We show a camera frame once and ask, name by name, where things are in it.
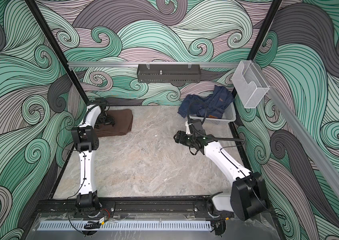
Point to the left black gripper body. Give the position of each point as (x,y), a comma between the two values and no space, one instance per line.
(104,120)

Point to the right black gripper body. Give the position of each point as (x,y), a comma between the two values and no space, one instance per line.
(188,139)

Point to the brown trousers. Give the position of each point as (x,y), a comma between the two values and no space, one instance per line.
(122,124)

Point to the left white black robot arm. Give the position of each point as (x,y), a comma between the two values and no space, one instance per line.
(86,142)

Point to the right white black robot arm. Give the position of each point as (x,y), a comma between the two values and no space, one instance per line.
(248,196)

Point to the navy blue trousers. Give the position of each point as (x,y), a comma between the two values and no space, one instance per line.
(212,106)

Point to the white plastic laundry basket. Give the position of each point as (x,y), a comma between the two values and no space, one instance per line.
(223,117)

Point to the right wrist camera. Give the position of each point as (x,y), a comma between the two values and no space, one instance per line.
(194,126)

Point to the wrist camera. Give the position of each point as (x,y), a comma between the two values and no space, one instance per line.
(194,126)
(100,101)

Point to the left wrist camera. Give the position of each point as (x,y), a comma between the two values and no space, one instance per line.
(100,101)

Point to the aluminium rear rail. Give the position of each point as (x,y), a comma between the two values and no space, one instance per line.
(115,64)

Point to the aluminium rail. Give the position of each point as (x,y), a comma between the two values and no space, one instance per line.
(311,147)
(115,64)

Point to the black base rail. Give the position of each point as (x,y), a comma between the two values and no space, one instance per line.
(188,206)

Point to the clear plastic wall bin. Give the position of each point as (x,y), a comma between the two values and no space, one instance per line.
(250,83)

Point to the white slotted cable duct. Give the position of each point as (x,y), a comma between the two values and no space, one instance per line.
(128,225)

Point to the aluminium right rail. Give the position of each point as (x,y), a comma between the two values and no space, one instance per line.
(311,147)

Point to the black left corner post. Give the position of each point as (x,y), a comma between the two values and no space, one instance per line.
(56,48)

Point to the black corner post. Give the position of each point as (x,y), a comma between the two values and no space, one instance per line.
(264,28)
(56,48)

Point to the black right corner post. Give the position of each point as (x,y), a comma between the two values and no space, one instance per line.
(264,28)

